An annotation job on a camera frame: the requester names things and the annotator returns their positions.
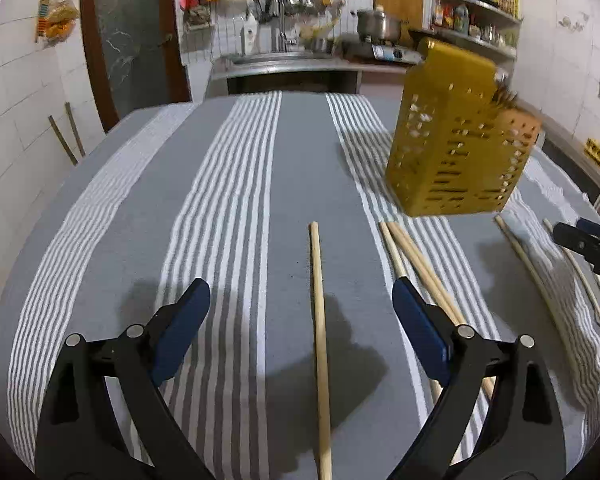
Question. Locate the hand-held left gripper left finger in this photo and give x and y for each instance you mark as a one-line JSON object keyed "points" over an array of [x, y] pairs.
{"points": [[180, 332]]}

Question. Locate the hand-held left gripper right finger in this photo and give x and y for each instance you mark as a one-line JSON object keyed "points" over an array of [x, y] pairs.
{"points": [[422, 332]]}

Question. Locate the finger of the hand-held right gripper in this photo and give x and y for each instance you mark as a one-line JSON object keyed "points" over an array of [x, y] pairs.
{"points": [[595, 252]]}

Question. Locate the yellow plastic utensil holder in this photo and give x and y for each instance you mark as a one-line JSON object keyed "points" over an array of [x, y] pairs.
{"points": [[445, 160]]}

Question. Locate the grey striped tablecloth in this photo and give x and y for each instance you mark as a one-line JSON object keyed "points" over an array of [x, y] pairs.
{"points": [[300, 160]]}

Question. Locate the thin bamboo stick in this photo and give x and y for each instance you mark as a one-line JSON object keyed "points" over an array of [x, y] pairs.
{"points": [[75, 130], [62, 140]]}

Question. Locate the metal corner shelf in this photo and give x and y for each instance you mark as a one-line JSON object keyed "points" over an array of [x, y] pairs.
{"points": [[485, 35]]}

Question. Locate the yellow framed picture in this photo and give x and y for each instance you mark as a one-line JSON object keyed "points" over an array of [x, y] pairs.
{"points": [[507, 1]]}

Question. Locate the yellow oil bottle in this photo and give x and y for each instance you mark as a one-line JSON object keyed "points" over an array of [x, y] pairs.
{"points": [[462, 17]]}

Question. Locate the red label jar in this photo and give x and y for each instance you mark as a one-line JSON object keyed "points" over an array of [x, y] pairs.
{"points": [[442, 16]]}

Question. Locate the steel gas stove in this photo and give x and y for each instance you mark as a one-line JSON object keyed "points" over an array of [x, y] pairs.
{"points": [[385, 52]]}

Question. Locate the steel sink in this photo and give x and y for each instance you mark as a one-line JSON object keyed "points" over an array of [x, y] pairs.
{"points": [[270, 59]]}

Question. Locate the brown framed glass door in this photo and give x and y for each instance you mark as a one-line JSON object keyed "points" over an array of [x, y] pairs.
{"points": [[125, 35]]}

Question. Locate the white dish soap bottle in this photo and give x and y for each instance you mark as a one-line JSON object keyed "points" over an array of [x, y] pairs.
{"points": [[248, 37]]}

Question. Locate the steel cooking pot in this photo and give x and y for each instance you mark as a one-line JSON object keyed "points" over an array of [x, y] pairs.
{"points": [[377, 25]]}

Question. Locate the hanging plastic bag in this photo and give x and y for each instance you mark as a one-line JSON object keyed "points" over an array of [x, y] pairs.
{"points": [[60, 15]]}

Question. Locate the wall hooks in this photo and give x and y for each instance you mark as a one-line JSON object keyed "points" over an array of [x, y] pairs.
{"points": [[575, 20]]}

